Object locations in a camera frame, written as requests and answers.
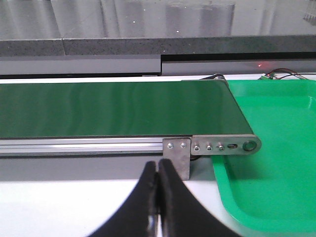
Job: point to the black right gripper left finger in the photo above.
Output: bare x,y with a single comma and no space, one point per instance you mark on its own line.
137,216

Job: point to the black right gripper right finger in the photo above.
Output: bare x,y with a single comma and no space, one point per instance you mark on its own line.
182,215

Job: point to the metal conveyor support leg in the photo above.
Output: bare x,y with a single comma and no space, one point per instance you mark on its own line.
178,150

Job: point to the green plastic tray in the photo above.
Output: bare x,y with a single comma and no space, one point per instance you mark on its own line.
274,190

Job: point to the green conveyor belt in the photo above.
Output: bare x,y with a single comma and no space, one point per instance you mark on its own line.
191,107

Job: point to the grey stone back table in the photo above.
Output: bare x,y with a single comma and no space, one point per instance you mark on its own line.
156,37

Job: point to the metal conveyor end bracket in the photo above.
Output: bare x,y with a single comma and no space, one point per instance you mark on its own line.
227,144

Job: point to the aluminium conveyor side rail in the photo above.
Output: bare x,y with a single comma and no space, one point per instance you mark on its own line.
79,146

